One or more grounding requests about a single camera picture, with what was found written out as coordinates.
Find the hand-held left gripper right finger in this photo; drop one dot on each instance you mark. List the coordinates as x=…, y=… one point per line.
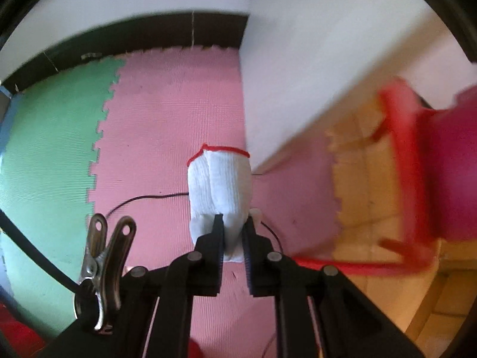
x=249, y=261

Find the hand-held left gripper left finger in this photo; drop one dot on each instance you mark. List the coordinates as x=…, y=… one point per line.
x=220, y=253

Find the white knit glove red cuff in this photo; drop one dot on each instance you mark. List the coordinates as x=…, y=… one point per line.
x=220, y=186

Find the metal spring clip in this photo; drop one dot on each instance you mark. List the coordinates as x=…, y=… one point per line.
x=108, y=261

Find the pink foam mat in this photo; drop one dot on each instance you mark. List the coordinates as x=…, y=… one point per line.
x=167, y=119

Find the red plastic stand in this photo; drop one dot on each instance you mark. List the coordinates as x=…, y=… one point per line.
x=402, y=138

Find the green foam mat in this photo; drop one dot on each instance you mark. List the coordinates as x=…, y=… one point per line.
x=48, y=156

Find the red cloth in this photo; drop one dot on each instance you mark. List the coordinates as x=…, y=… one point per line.
x=18, y=335

